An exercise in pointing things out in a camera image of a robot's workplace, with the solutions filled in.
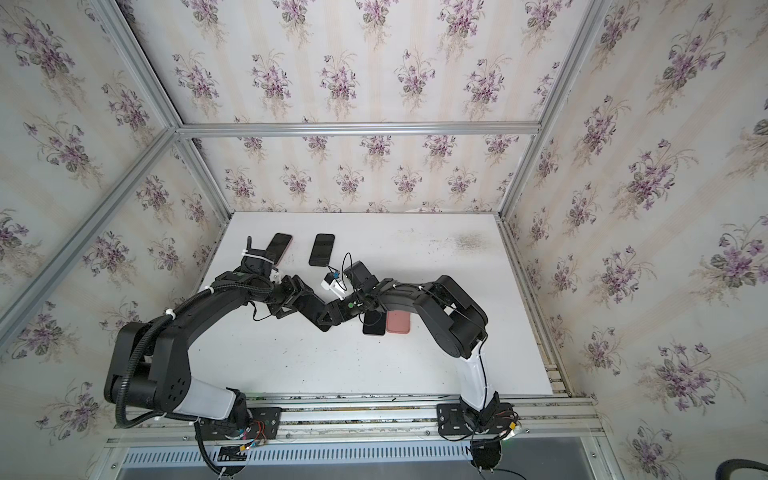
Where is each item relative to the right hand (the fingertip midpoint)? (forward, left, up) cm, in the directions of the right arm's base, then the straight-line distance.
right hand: (322, 321), depth 86 cm
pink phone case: (+1, -23, -4) cm, 23 cm away
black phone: (+29, +4, -3) cm, 30 cm away
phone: (-1, -15, 0) cm, 15 cm away
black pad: (+5, +4, +1) cm, 6 cm away
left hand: (+7, +5, +4) cm, 9 cm away
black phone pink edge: (+33, +22, -5) cm, 40 cm away
